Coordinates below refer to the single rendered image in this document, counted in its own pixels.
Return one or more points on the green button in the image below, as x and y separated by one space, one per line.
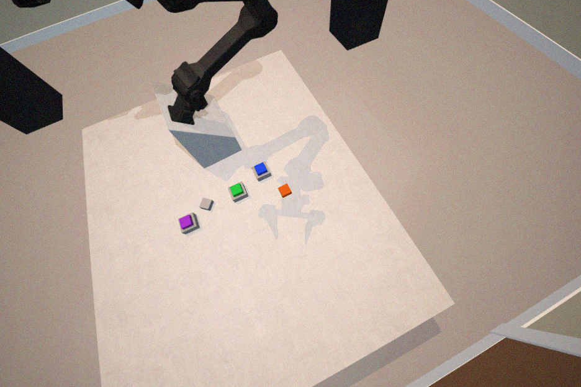
238 192

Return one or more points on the orange block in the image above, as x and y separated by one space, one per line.
284 190

